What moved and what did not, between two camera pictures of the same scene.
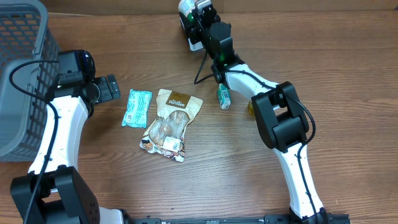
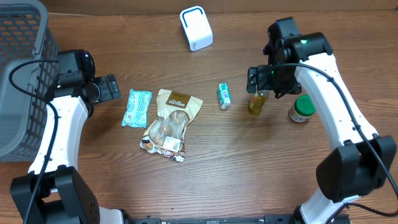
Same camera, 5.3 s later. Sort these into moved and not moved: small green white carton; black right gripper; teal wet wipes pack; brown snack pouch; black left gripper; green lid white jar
Moved: black right gripper; green lid white jar
Not moved: black left gripper; brown snack pouch; teal wet wipes pack; small green white carton
